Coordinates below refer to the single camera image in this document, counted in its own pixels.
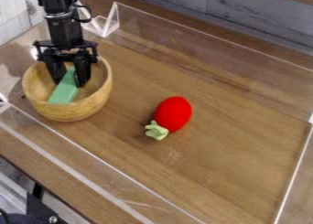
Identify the black metal stand bracket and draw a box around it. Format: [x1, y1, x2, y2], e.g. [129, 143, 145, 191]
[23, 181, 70, 224]

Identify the clear acrylic tray wall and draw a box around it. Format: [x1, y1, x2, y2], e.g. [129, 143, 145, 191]
[0, 4, 313, 224]

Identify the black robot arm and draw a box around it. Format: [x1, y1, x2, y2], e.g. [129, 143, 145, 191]
[33, 0, 97, 88]

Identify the brown wooden bowl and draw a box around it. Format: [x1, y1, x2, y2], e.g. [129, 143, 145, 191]
[21, 56, 112, 122]

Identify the black cable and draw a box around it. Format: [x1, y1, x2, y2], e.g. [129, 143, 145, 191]
[0, 208, 10, 224]

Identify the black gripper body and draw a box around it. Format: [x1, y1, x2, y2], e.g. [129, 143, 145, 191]
[33, 40, 97, 63]

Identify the clear acrylic corner bracket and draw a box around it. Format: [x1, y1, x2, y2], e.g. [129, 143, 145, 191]
[81, 3, 120, 37]

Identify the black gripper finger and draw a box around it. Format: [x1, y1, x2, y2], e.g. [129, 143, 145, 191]
[73, 50, 90, 88]
[42, 54, 66, 84]

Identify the green rectangular block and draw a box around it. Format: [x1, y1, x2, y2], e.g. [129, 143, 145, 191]
[48, 67, 78, 104]

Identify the red plush strawberry toy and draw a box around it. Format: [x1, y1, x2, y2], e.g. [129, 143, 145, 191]
[144, 96, 192, 141]

